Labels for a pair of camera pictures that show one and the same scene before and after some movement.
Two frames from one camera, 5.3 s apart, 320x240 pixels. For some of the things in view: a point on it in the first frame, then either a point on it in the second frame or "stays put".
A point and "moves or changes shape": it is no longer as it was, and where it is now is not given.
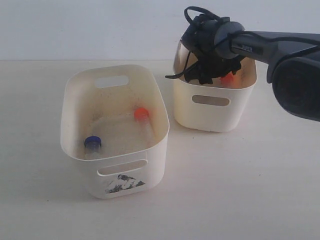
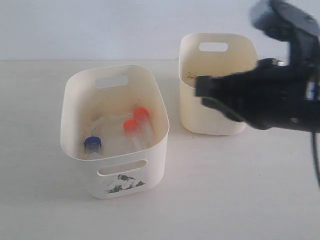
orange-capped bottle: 227,81 moves or changes shape
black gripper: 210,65 -> 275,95
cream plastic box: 100,101 stays put
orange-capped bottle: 145,132 stays put
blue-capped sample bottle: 92,145 stays put
